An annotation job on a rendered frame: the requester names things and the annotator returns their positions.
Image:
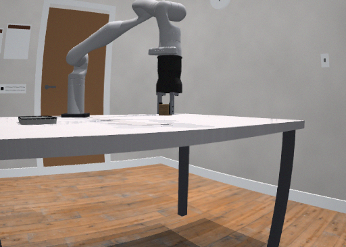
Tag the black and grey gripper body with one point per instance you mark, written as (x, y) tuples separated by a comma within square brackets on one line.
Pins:
[(169, 66)]

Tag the brown wooden block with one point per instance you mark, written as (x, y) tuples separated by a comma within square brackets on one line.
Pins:
[(164, 109)]

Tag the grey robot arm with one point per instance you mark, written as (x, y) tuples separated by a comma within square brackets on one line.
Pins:
[(163, 11)]

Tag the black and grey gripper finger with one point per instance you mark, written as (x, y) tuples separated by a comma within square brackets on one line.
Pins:
[(159, 99), (171, 103)]

